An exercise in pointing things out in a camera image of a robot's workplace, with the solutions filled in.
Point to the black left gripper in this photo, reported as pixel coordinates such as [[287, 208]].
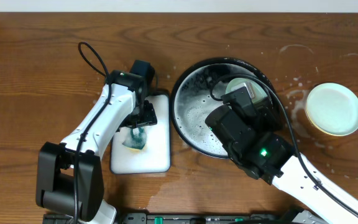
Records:
[[142, 117]]

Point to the black rectangular soapy tray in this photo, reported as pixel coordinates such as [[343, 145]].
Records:
[[155, 156]]

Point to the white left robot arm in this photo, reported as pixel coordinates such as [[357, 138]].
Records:
[[69, 174]]

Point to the green and yellow sponge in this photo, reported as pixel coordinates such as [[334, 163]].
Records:
[[136, 139]]

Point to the yellow plate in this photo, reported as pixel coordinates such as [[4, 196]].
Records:
[[319, 130]]

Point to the light green plate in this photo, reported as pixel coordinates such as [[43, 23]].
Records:
[[255, 91], [333, 109]]

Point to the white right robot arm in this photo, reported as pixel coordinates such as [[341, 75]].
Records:
[[279, 164]]

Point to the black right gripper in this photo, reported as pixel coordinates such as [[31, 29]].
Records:
[[275, 126]]

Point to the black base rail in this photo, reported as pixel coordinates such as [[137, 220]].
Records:
[[143, 218]]

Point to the round black metal tray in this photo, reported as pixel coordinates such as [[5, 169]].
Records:
[[193, 98]]

